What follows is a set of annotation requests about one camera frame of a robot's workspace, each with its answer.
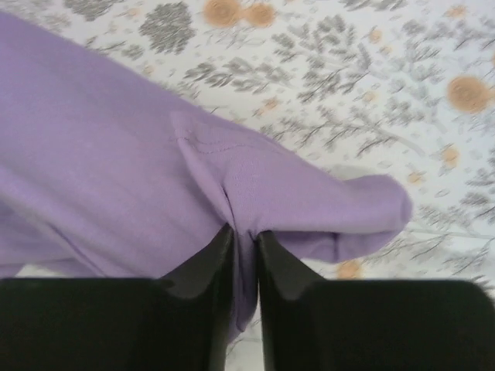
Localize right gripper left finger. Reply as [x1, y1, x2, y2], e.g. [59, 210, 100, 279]
[1, 226, 234, 371]

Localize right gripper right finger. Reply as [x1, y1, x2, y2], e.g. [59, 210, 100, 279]
[256, 232, 494, 371]

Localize purple t shirt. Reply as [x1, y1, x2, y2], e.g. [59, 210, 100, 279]
[1, 13, 412, 338]

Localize floral table mat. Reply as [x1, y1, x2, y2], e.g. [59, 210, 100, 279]
[0, 0, 495, 371]

